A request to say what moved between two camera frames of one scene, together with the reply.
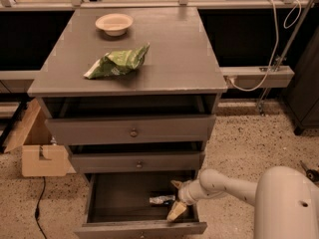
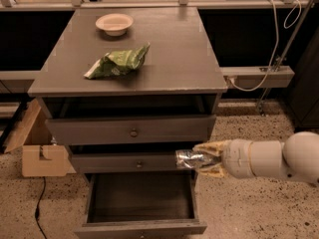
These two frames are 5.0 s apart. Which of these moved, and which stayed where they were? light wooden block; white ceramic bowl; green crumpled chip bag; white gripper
Moved: white gripper
Stayed: white ceramic bowl; light wooden block; green crumpled chip bag
